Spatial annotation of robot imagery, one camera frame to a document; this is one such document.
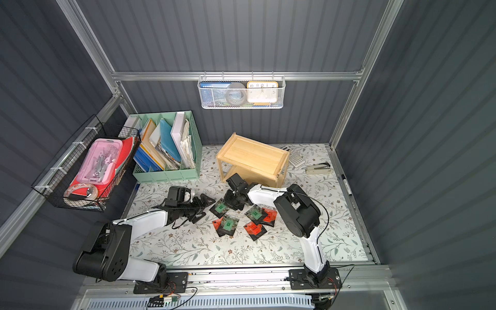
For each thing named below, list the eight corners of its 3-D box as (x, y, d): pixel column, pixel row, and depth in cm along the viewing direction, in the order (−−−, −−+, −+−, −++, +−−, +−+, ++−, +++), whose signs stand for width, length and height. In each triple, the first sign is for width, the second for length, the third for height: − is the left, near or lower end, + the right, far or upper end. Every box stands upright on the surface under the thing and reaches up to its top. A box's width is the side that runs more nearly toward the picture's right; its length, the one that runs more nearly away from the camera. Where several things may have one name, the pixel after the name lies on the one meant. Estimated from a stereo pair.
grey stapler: (306, 174, 109) (307, 171, 107) (304, 165, 114) (305, 162, 111) (331, 174, 109) (332, 171, 107) (328, 165, 113) (329, 162, 111)
